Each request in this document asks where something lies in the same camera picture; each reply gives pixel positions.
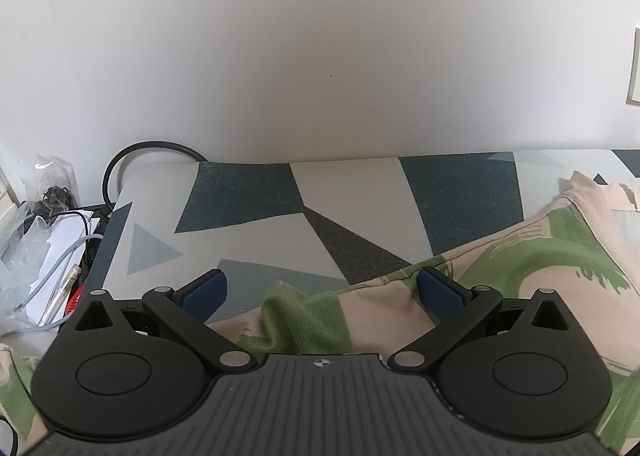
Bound clear bag of black screws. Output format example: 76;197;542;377
20;152;81;217

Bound silver pen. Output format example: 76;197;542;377
42;263;82;324

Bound thin black cable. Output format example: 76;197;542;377
0;413;18;456

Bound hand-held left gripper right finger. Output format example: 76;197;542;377
389;267;572;377

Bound white papers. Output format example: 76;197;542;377
22;213;103;324

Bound small red thing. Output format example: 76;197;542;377
67;281;87;312

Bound white wall socket panel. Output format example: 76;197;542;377
625;26;640;108

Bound beige green leaf print shirt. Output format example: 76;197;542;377
0;170;640;456

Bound geometric print mat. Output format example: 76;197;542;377
95;149;640;337

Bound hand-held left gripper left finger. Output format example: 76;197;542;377
74;265;256;377

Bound thick black cable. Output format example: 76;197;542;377
102;140;211;211

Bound grey cable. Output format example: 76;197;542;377
0;233;106;339

